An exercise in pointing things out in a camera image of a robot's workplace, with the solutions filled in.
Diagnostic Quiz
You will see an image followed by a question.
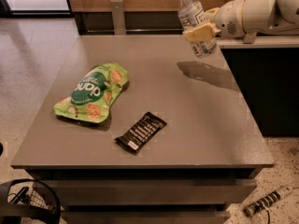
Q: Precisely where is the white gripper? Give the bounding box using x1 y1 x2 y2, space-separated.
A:
183 0 276 42

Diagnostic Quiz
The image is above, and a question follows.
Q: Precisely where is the clear plastic water bottle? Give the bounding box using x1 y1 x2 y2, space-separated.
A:
178 0 217 57

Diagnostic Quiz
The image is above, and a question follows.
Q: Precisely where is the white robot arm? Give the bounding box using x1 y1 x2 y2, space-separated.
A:
178 0 299 44

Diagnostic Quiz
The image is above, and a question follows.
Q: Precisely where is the black candy bar wrapper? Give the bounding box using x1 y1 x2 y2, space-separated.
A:
115 112 167 154

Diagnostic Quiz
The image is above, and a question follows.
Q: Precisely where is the green snack bag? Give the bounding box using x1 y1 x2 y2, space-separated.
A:
53 63 129 124

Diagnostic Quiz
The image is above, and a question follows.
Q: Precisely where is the grey upper drawer front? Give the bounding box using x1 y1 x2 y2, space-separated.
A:
46 179 256 205

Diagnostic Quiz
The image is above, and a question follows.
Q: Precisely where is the grey drawer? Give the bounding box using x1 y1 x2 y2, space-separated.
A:
63 211 230 224
46 179 256 205

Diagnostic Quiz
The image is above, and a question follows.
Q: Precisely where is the white power strip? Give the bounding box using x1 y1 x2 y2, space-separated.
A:
243 186 293 217

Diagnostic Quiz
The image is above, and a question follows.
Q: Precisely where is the grey lower drawer front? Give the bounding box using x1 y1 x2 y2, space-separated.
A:
63 211 230 224

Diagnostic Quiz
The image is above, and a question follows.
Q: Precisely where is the left metal bracket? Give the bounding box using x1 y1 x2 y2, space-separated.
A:
110 0 127 35

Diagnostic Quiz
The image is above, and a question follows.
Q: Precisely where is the black wire basket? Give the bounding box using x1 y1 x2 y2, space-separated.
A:
0 178 61 224

